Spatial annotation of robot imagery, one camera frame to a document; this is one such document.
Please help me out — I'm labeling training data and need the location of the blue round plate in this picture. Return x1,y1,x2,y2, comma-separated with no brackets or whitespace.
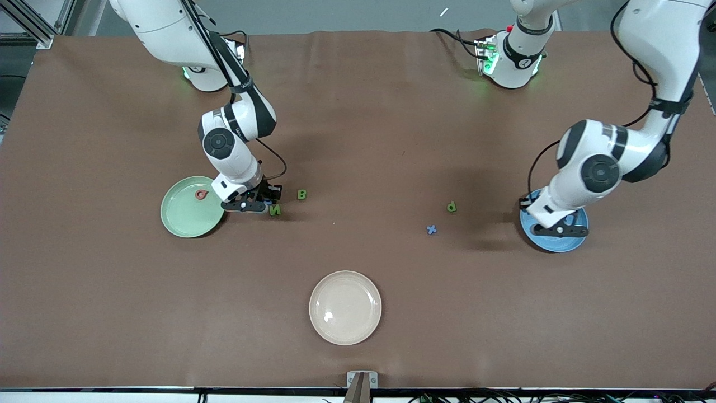
520,189,590,253

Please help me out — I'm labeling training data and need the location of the light green round plate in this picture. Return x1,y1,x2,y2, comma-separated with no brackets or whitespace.
160,176,227,238

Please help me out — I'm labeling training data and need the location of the brown table cover sheet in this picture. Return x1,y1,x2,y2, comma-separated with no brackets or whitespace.
0,29,716,390

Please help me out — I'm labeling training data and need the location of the cream round plate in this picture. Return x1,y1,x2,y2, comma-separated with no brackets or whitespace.
309,270,383,346

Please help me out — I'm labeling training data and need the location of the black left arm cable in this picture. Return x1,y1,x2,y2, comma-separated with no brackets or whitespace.
526,0,694,199

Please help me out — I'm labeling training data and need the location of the black base cable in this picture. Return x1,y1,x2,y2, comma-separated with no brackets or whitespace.
430,27,483,60

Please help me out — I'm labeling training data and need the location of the grey metal bracket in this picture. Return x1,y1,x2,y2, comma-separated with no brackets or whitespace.
346,371,379,389

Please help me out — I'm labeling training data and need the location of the tan tapered post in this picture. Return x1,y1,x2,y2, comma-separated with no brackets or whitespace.
343,374,373,403

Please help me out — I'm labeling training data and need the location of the aluminium frame post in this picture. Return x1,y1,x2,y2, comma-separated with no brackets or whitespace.
0,0,76,50

